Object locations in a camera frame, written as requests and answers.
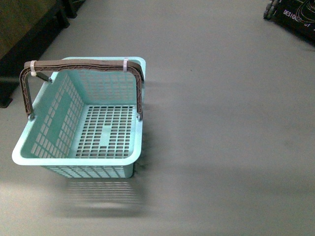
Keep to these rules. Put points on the white zip tie left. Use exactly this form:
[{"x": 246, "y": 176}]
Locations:
[{"x": 32, "y": 68}]

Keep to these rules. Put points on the white zip tie right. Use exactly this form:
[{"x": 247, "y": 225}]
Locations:
[{"x": 125, "y": 64}]

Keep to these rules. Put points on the white zip tie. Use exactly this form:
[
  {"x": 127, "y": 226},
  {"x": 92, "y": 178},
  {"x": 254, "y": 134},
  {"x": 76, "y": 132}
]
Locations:
[
  {"x": 32, "y": 68},
  {"x": 125, "y": 64}
]

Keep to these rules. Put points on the brown basket handle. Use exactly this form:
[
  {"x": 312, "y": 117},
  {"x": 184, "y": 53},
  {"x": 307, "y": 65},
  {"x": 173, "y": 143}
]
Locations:
[{"x": 99, "y": 65}]

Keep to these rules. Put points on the light blue plastic basket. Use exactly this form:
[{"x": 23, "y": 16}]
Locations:
[{"x": 85, "y": 123}]

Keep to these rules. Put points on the dark wooden display stand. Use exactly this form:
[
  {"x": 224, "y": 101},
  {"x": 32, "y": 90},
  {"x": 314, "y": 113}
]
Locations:
[{"x": 26, "y": 27}]

